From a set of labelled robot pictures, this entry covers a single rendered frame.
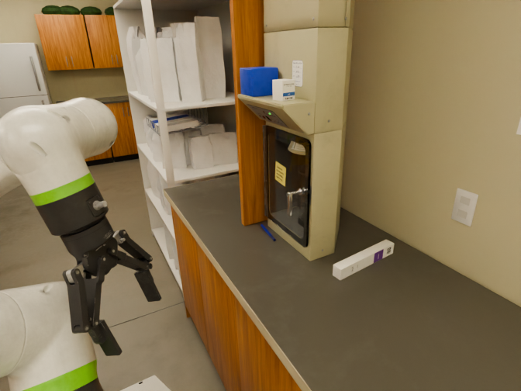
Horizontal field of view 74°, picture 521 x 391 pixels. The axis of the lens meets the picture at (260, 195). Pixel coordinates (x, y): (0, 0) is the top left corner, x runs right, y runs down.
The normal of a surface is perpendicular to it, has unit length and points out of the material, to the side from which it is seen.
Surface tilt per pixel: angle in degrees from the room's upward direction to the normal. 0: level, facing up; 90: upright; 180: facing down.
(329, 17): 90
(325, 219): 90
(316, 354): 0
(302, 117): 90
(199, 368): 0
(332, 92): 90
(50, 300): 55
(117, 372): 0
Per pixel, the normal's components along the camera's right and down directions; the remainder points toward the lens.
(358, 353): -0.03, -0.92
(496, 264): -0.88, 0.21
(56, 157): 0.75, 0.20
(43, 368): 0.24, -0.31
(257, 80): 0.47, 0.33
